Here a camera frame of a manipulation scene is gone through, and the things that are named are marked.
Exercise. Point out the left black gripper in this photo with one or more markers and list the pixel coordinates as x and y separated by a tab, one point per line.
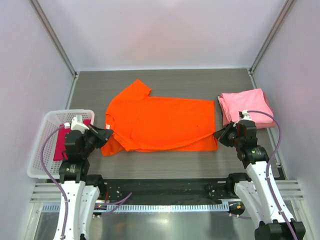
102	135

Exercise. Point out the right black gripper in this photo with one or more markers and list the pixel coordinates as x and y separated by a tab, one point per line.
221	135

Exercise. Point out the light pink shirt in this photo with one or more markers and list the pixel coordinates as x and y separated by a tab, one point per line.
251	100

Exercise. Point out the orange t shirt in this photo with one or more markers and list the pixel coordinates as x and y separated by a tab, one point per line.
145	123

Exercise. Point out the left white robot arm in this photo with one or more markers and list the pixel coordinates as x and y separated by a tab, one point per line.
79	189

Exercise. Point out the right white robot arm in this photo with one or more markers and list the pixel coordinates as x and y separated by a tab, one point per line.
257	188

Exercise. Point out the magenta t shirt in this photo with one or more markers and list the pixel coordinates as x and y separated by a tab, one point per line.
60	148

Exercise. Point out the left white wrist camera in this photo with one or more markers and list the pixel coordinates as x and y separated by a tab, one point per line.
77	124

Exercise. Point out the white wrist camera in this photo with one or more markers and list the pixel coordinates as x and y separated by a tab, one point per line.
244	116
77	124

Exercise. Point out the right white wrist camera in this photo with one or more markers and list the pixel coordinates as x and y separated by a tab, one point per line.
244	116

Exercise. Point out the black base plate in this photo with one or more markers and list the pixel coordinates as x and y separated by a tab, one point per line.
169	191

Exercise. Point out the slotted cable duct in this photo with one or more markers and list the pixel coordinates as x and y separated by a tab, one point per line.
224	207

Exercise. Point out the left aluminium frame post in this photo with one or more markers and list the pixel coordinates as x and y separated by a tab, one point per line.
53	36

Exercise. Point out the aluminium frame post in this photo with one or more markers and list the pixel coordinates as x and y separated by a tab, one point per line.
279	21
53	36

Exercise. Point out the right aluminium frame post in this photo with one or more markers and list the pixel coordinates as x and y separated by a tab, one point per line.
279	21

